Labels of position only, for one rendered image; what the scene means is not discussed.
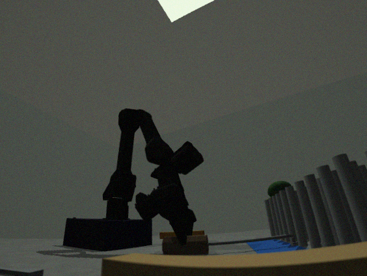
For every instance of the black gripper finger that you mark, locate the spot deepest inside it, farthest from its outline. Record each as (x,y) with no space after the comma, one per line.
(178,217)
(190,225)

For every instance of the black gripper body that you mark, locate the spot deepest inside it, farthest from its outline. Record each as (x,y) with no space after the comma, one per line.
(171,192)

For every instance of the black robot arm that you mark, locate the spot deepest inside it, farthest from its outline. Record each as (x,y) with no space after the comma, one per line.
(158,152)

